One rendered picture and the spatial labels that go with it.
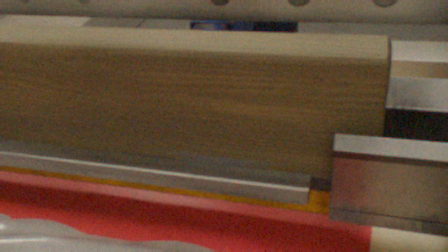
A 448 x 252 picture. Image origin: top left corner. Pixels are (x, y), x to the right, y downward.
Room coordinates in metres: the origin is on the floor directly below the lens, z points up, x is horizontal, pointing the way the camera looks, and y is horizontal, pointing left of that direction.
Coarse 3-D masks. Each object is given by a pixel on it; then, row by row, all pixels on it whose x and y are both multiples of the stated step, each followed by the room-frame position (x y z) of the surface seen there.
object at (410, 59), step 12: (396, 48) 0.37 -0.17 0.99; (408, 48) 0.37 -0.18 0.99; (420, 48) 0.37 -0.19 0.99; (432, 48) 0.36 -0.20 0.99; (444, 48) 0.36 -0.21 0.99; (396, 60) 0.35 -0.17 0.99; (408, 60) 0.35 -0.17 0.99; (420, 60) 0.35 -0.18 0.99; (432, 60) 0.34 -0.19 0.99; (444, 60) 0.34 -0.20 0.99; (396, 72) 0.35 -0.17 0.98; (408, 72) 0.35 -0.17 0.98; (420, 72) 0.34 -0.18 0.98; (432, 72) 0.34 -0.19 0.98; (444, 72) 0.34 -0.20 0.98
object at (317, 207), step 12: (0, 168) 0.30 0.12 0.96; (12, 168) 0.30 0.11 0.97; (24, 168) 0.29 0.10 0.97; (84, 180) 0.28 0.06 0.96; (96, 180) 0.27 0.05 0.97; (108, 180) 0.27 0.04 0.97; (168, 192) 0.26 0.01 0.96; (180, 192) 0.25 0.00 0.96; (192, 192) 0.25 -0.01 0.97; (204, 192) 0.25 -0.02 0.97; (252, 204) 0.24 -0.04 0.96; (264, 204) 0.24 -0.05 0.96; (276, 204) 0.23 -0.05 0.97; (288, 204) 0.23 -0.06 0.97; (312, 204) 0.23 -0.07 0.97; (324, 204) 0.22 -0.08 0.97
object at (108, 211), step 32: (64, 192) 0.28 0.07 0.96; (96, 192) 0.28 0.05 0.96; (128, 192) 0.27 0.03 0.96; (160, 192) 0.27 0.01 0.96; (64, 224) 0.25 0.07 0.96; (96, 224) 0.24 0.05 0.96; (128, 224) 0.24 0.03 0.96; (160, 224) 0.24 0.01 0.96; (192, 224) 0.24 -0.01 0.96; (224, 224) 0.23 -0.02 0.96; (256, 224) 0.23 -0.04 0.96; (288, 224) 0.23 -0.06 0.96; (320, 224) 0.22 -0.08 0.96; (352, 224) 0.22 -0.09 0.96
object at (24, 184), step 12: (0, 180) 0.30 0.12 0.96; (12, 180) 0.30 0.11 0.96; (24, 180) 0.30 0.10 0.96; (36, 180) 0.30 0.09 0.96; (0, 192) 0.29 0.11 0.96; (12, 192) 0.29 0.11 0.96; (24, 192) 0.28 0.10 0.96; (0, 204) 0.27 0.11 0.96; (12, 204) 0.27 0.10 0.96; (12, 216) 0.26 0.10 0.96
